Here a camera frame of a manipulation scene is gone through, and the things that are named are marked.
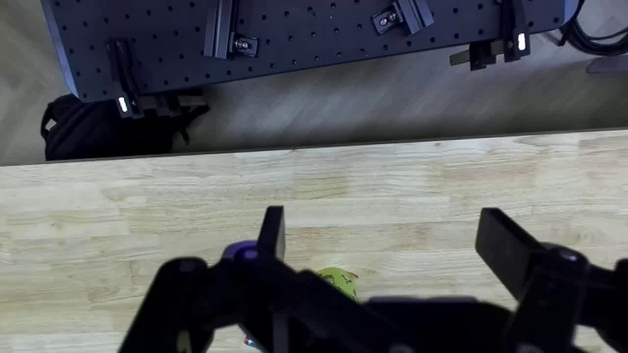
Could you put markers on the black perforated breadboard table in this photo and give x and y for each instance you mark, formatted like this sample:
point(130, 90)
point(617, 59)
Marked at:
point(122, 47)

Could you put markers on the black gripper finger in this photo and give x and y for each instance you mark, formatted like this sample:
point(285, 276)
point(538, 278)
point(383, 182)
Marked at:
point(509, 251)

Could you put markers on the black backpack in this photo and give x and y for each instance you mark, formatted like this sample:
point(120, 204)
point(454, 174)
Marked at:
point(77, 129)

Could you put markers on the blue marker with red cap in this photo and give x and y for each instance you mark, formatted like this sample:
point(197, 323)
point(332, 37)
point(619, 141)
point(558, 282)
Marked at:
point(242, 249)

